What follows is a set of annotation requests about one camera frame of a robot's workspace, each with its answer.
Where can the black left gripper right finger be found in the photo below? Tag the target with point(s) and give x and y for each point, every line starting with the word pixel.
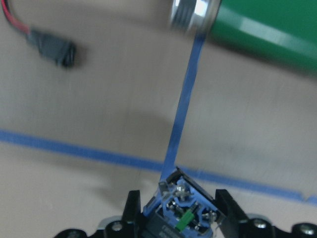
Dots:
pixel 233 219

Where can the green push button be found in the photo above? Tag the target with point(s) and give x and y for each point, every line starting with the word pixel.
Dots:
pixel 180 208

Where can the green conveyor belt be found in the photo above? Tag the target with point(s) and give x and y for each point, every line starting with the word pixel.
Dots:
pixel 281 31

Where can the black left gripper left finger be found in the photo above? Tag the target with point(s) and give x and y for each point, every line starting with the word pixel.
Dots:
pixel 131 215

